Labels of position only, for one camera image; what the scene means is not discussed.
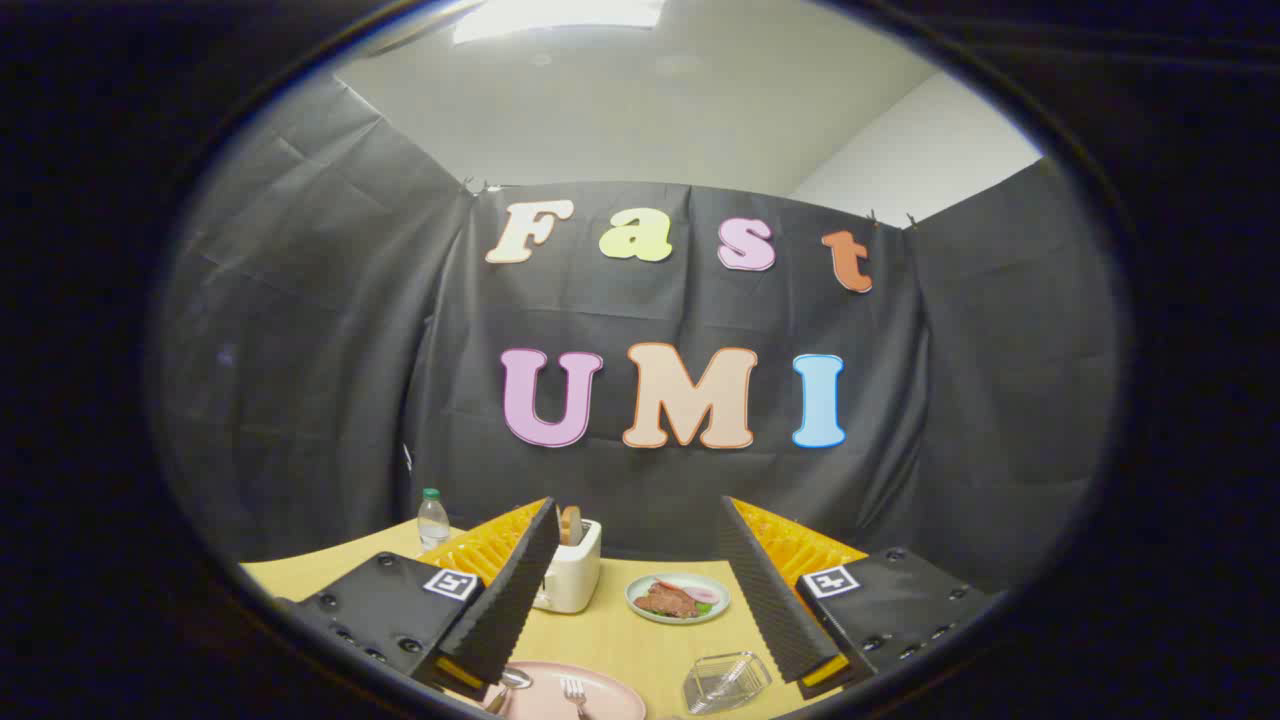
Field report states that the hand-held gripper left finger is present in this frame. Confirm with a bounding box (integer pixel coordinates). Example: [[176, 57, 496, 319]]
[[275, 497, 561, 701]]

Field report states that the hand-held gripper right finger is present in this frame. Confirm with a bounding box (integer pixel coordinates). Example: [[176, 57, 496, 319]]
[[718, 495, 1001, 701]]

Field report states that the metal spoon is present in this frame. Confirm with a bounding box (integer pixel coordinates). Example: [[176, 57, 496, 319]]
[[485, 668, 534, 715]]

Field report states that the light green plate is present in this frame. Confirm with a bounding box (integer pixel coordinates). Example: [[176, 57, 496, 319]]
[[626, 573, 731, 626]]

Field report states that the white toaster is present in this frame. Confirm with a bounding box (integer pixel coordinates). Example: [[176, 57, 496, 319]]
[[533, 518, 603, 614]]

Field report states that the clear drain basket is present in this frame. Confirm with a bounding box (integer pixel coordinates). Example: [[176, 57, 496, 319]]
[[682, 651, 773, 716]]

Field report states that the brown meat slice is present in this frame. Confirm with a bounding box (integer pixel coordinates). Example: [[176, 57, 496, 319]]
[[634, 582, 701, 619]]

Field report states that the clear water bottle green cap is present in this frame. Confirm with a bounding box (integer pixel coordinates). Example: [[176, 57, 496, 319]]
[[417, 487, 452, 551]]

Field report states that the pink plate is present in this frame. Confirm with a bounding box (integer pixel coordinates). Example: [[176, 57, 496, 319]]
[[500, 660, 648, 720]]

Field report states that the ceiling light panel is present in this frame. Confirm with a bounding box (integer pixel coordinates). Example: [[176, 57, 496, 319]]
[[452, 0, 666, 45]]

